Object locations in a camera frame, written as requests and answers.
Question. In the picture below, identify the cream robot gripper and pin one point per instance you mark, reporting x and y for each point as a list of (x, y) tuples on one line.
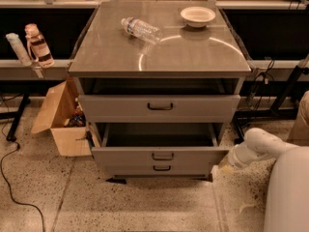
[(238, 159)]

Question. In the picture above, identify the grey drawer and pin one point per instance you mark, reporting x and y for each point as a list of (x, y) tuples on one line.
[(159, 108), (128, 144), (161, 170)]

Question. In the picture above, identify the tan robot base cover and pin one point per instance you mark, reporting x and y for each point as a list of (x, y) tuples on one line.
[(299, 134)]

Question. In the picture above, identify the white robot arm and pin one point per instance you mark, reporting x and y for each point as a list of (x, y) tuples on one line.
[(287, 208)]

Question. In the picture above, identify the grey drawer cabinet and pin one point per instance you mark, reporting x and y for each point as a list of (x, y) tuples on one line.
[(186, 61)]

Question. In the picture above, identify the grey bottom drawer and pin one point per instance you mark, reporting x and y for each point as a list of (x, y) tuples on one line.
[(161, 170)]

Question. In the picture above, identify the grey top drawer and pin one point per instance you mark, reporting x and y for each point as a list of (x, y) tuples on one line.
[(159, 108)]

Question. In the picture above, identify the black table leg right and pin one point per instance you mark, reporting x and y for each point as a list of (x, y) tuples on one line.
[(243, 118)]

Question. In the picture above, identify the black table leg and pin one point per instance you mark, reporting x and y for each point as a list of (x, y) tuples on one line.
[(243, 118), (16, 118)]

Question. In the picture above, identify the white bowl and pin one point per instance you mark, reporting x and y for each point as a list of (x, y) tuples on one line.
[(197, 17)]

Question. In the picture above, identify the clear plastic water bottle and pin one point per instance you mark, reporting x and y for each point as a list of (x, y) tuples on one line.
[(141, 30)]

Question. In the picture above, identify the cardboard box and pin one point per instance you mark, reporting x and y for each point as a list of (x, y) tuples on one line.
[(57, 109)]

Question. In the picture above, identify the black table leg left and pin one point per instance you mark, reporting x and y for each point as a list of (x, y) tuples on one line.
[(16, 118)]

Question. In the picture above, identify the pink brown striped bottle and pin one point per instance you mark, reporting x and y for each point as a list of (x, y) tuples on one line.
[(37, 46)]

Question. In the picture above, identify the white cylindrical bottle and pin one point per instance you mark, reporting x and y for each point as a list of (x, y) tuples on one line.
[(19, 49)]

